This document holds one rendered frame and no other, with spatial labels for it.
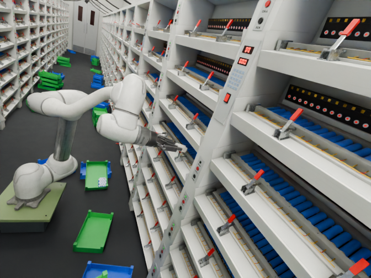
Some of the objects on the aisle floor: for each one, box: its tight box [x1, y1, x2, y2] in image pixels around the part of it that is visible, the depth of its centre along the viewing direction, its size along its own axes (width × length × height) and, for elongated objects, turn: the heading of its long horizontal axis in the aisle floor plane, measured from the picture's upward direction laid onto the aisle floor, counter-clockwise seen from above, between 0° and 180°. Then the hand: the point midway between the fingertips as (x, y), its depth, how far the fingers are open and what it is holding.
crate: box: [85, 161, 108, 191], centre depth 184 cm, size 30×20×8 cm
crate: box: [80, 162, 112, 179], centre depth 197 cm, size 30×20×8 cm
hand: (180, 147), depth 94 cm, fingers closed, pressing on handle
